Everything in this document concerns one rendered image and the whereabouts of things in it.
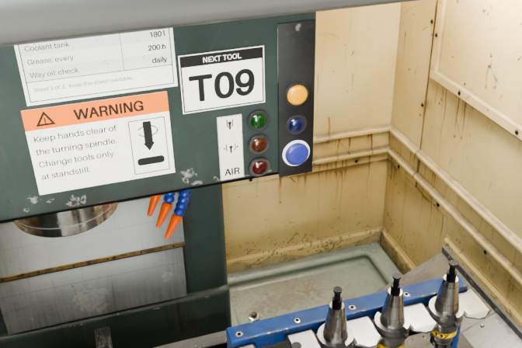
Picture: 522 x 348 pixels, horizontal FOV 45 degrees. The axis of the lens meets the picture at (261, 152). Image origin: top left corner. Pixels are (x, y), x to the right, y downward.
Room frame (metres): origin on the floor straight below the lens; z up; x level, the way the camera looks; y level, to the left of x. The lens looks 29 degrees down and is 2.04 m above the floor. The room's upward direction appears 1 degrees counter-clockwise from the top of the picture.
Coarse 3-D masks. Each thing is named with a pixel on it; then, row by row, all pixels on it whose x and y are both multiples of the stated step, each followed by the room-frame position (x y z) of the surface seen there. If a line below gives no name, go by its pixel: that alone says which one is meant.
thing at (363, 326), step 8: (352, 320) 0.86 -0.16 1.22; (360, 320) 0.86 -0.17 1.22; (368, 320) 0.86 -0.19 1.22; (352, 328) 0.84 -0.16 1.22; (360, 328) 0.84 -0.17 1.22; (368, 328) 0.84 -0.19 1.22; (360, 336) 0.82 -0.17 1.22; (368, 336) 0.82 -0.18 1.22; (376, 336) 0.82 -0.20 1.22; (360, 344) 0.80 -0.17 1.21; (368, 344) 0.80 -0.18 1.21; (376, 344) 0.80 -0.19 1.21
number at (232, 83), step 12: (216, 72) 0.66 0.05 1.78; (228, 72) 0.67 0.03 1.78; (240, 72) 0.67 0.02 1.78; (252, 72) 0.68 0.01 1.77; (216, 84) 0.66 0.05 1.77; (228, 84) 0.67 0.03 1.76; (240, 84) 0.67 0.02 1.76; (252, 84) 0.68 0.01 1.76; (216, 96) 0.66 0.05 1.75; (228, 96) 0.67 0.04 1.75; (240, 96) 0.67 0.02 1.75; (252, 96) 0.68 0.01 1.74
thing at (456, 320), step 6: (432, 300) 0.90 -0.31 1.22; (432, 306) 0.88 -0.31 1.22; (462, 306) 0.88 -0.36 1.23; (432, 312) 0.86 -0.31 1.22; (438, 312) 0.86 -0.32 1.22; (462, 312) 0.86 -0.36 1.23; (438, 318) 0.85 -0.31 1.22; (444, 318) 0.85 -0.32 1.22; (450, 318) 0.85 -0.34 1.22; (456, 318) 0.85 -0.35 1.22; (462, 318) 0.86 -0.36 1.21; (438, 324) 0.85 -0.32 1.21; (444, 324) 0.85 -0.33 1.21; (450, 324) 0.85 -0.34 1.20; (456, 324) 0.85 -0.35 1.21
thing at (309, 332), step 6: (300, 330) 0.83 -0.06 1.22; (306, 330) 0.83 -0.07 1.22; (312, 330) 0.84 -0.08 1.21; (288, 336) 0.82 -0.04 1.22; (294, 336) 0.82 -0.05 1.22; (300, 336) 0.82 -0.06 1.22; (306, 336) 0.82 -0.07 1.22; (312, 336) 0.82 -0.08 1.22; (288, 342) 0.81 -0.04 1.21; (300, 342) 0.81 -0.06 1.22; (306, 342) 0.81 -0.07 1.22; (312, 342) 0.81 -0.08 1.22
